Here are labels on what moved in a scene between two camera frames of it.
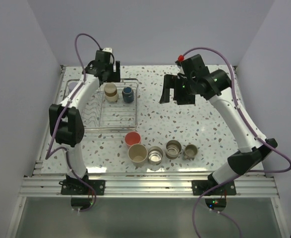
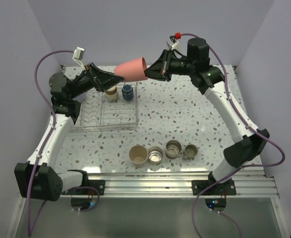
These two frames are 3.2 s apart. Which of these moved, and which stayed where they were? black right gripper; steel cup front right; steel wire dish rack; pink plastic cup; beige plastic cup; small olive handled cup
Moved: black right gripper; pink plastic cup
Stayed: small olive handled cup; beige plastic cup; steel wire dish rack; steel cup front right
